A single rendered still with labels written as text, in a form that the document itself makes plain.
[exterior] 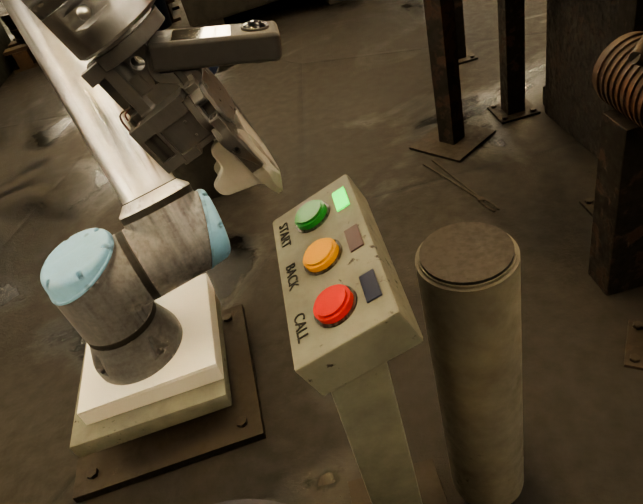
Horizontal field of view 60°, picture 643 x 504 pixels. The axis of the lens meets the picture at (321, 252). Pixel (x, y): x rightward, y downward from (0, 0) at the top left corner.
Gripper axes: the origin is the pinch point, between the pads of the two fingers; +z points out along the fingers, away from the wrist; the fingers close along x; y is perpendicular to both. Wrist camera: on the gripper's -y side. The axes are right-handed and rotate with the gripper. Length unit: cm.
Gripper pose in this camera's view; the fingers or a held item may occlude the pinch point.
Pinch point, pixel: (278, 177)
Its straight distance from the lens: 60.2
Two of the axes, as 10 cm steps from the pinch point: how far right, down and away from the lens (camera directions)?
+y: -8.2, 5.2, 2.3
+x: 1.5, 5.9, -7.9
